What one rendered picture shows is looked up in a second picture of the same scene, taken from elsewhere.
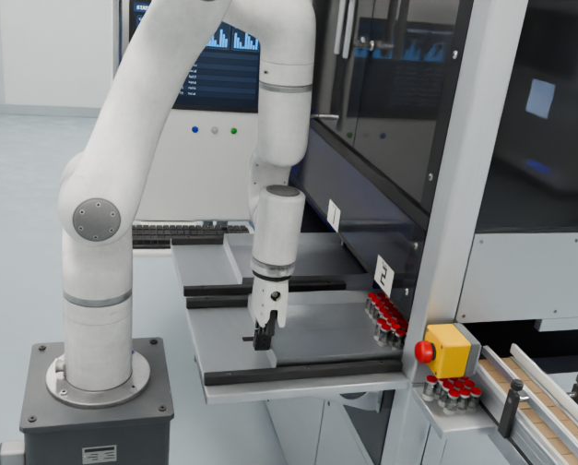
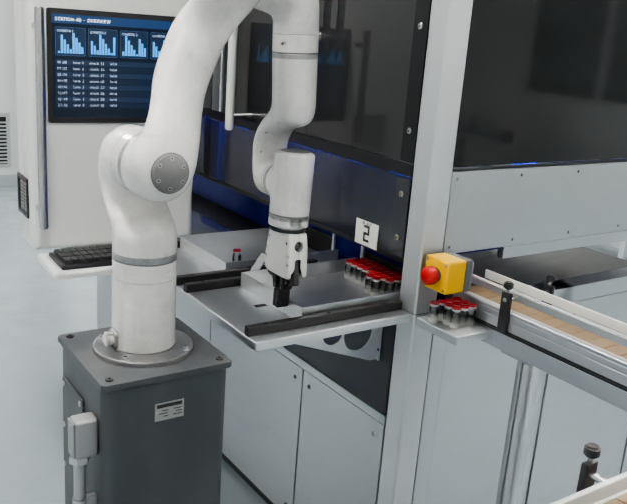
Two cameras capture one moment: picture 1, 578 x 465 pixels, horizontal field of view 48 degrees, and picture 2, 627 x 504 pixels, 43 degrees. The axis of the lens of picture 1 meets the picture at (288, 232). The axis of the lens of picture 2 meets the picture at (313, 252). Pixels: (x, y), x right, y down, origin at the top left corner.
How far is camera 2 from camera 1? 0.65 m
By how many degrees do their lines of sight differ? 18
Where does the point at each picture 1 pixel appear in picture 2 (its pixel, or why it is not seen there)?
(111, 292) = (168, 249)
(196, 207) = not seen: hidden behind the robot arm
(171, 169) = (95, 187)
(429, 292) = (422, 227)
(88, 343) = (148, 304)
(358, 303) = (334, 273)
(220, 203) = not seen: hidden behind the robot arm
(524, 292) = (490, 223)
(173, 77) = (218, 46)
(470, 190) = (447, 134)
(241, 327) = (247, 299)
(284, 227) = (303, 181)
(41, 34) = not seen: outside the picture
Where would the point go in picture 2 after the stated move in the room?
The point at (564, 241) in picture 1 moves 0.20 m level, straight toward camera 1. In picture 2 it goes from (513, 175) to (524, 192)
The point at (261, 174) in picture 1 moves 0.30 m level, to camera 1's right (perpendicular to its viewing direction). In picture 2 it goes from (267, 142) to (400, 146)
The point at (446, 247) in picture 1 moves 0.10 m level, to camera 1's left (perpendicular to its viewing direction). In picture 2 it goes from (434, 185) to (390, 184)
